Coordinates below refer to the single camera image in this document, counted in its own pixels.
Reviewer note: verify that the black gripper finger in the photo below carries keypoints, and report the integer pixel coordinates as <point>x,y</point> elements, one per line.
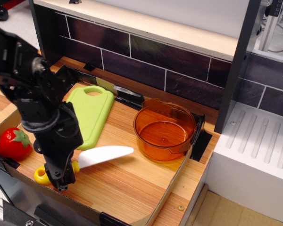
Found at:
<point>62,177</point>

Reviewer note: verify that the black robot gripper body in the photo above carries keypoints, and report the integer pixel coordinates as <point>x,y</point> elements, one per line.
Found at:
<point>58,143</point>

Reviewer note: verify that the yellow handled white toy knife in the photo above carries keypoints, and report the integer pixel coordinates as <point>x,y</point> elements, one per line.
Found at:
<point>88,158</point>

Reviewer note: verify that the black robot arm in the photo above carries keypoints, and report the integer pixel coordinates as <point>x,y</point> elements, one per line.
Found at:
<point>27,81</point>

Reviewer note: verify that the green plastic cutting board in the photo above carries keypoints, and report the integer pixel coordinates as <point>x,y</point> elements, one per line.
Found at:
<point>92,105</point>

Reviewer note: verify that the cardboard fence with black tape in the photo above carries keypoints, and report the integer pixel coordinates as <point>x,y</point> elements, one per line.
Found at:
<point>123,179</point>

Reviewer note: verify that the red toy strawberry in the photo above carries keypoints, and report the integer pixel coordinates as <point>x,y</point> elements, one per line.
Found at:
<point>14,143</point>

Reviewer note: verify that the orange transparent plastic pot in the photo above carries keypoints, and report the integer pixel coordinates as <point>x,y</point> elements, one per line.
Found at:
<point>164,130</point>

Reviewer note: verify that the black caster wheel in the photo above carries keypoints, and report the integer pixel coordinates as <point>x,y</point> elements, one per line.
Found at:
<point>3,13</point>

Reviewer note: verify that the dark tiled backsplash shelf unit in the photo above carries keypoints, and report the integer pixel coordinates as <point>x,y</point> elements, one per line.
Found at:
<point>157,58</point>

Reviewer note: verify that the white toy sink drainboard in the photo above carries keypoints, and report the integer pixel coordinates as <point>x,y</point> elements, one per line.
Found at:
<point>246,166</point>

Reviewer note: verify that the aluminium frame with cables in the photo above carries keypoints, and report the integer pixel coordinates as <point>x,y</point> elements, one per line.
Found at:
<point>270,35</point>

